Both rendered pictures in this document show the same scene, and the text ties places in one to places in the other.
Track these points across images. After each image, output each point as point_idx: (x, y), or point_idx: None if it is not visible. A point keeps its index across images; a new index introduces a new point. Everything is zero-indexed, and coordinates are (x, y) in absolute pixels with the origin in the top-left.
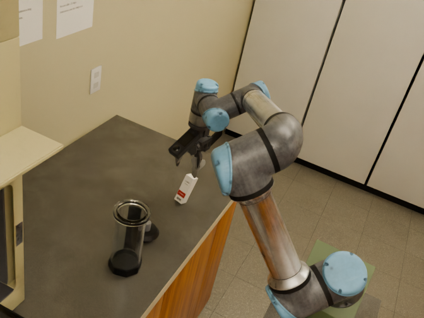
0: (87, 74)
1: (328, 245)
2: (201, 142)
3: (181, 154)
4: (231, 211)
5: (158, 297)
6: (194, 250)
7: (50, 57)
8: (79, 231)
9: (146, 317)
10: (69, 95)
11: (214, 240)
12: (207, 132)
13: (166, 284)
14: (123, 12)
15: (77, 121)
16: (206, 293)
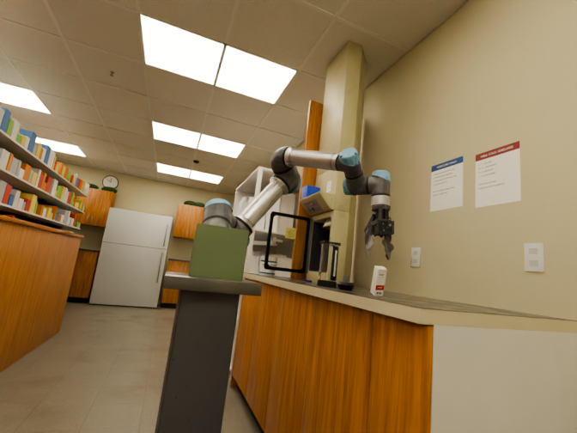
0: (519, 246)
1: (239, 229)
2: (371, 222)
3: (365, 229)
4: (411, 386)
5: (297, 287)
6: (319, 291)
7: (470, 220)
8: (365, 290)
9: (300, 314)
10: (493, 260)
11: (373, 385)
12: (380, 216)
13: (301, 285)
14: None
15: (508, 295)
16: None
